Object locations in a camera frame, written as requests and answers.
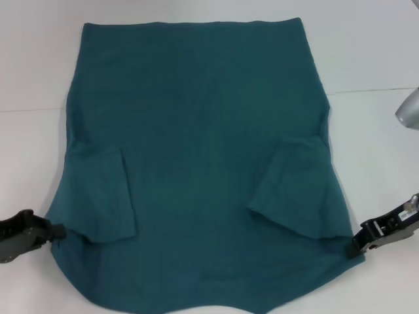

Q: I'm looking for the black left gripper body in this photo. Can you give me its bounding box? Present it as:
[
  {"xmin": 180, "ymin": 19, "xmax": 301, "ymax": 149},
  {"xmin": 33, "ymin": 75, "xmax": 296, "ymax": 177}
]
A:
[{"xmin": 0, "ymin": 209, "xmax": 50, "ymax": 264}]

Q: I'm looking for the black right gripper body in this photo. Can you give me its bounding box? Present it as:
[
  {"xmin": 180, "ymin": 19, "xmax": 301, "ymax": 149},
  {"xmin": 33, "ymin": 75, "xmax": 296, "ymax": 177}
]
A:
[{"xmin": 369, "ymin": 208, "xmax": 419, "ymax": 248}]

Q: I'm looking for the teal blue t-shirt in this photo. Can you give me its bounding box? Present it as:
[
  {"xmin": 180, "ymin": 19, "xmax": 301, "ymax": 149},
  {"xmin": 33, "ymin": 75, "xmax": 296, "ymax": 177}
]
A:
[{"xmin": 45, "ymin": 16, "xmax": 366, "ymax": 314}]

